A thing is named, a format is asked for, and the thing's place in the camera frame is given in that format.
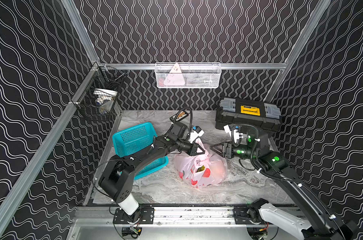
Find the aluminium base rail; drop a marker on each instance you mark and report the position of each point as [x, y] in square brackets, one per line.
[199, 216]

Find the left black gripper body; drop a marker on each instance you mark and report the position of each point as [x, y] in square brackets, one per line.
[193, 148]

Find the pink triangular card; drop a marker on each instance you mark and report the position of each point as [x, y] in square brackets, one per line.
[175, 77]

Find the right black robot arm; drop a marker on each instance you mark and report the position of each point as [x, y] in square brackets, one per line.
[319, 222]

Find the teal plastic basket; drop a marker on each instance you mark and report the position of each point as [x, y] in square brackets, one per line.
[134, 139]

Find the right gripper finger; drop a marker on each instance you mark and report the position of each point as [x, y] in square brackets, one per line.
[219, 145]
[220, 151]

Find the pink strawberry plastic bag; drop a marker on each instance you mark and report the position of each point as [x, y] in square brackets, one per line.
[202, 170]

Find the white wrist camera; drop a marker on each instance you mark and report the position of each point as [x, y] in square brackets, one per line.
[236, 134]
[195, 133]

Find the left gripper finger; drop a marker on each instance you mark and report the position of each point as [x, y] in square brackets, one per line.
[199, 149]
[199, 154]

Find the clear wall-mounted basket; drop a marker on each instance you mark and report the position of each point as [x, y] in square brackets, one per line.
[196, 75]

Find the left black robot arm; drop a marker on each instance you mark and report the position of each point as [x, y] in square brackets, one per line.
[118, 176]

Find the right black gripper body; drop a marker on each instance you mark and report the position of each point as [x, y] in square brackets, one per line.
[243, 151]

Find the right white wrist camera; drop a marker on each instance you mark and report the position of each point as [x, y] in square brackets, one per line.
[236, 134]

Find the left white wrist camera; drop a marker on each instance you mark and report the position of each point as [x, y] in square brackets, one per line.
[195, 133]

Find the black wire mesh basket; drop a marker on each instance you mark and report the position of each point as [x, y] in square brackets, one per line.
[99, 101]

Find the black yellow toolbox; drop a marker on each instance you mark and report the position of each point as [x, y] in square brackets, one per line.
[263, 115]

